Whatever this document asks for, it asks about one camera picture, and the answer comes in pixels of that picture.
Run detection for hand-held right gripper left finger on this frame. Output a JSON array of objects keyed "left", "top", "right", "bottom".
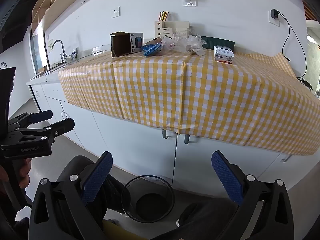
[{"left": 29, "top": 151, "right": 113, "bottom": 240}]

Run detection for dark green ribbed box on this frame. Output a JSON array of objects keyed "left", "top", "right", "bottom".
[{"left": 200, "top": 36, "right": 235, "bottom": 51}]

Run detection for wooden wall shelf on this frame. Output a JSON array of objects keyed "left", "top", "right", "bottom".
[{"left": 31, "top": 0, "right": 100, "bottom": 36}]

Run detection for small white box red label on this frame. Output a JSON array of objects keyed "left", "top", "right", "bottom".
[{"left": 213, "top": 45, "right": 234, "bottom": 64}]

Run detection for black cable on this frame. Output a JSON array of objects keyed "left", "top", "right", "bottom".
[
  {"left": 297, "top": 17, "right": 308, "bottom": 78},
  {"left": 277, "top": 12, "right": 292, "bottom": 62}
]

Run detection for blue plastic packet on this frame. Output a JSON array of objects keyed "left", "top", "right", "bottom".
[{"left": 142, "top": 43, "right": 163, "bottom": 57}]

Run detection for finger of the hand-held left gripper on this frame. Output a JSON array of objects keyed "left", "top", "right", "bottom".
[
  {"left": 7, "top": 110, "right": 53, "bottom": 131},
  {"left": 5, "top": 118, "right": 75, "bottom": 145}
]

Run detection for clear plastic wrap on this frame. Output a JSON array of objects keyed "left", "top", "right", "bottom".
[{"left": 161, "top": 34, "right": 208, "bottom": 54}]

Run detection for small brown cardboard piece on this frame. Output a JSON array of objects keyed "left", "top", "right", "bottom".
[{"left": 145, "top": 37, "right": 163, "bottom": 46}]

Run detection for cardboard box black print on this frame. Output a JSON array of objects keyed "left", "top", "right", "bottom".
[{"left": 110, "top": 32, "right": 144, "bottom": 58}]

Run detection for yellow checked tablecloth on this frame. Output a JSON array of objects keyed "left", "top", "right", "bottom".
[{"left": 57, "top": 49, "right": 320, "bottom": 157}]

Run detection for beige desk organizer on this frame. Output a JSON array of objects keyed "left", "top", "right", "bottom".
[{"left": 154, "top": 20, "right": 191, "bottom": 39}]

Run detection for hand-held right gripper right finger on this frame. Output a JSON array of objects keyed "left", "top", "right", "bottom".
[{"left": 211, "top": 151, "right": 296, "bottom": 240}]

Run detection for chrome faucet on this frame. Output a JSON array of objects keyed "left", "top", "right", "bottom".
[{"left": 51, "top": 40, "right": 67, "bottom": 63}]

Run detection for beige paper piece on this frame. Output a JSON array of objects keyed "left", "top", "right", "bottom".
[{"left": 185, "top": 44, "right": 205, "bottom": 55}]

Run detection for person's left hand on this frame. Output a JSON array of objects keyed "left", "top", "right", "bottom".
[{"left": 17, "top": 159, "right": 32, "bottom": 188}]

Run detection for white base cabinets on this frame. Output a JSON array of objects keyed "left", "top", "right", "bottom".
[{"left": 28, "top": 81, "right": 297, "bottom": 198}]

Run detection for yellow flat object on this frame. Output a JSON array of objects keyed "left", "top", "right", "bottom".
[{"left": 102, "top": 219, "right": 132, "bottom": 240}]

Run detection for steel sink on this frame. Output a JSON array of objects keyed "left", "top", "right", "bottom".
[{"left": 32, "top": 61, "right": 68, "bottom": 78}]

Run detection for black wire mesh trash bin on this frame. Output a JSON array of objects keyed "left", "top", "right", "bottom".
[{"left": 121, "top": 175, "right": 175, "bottom": 222}]

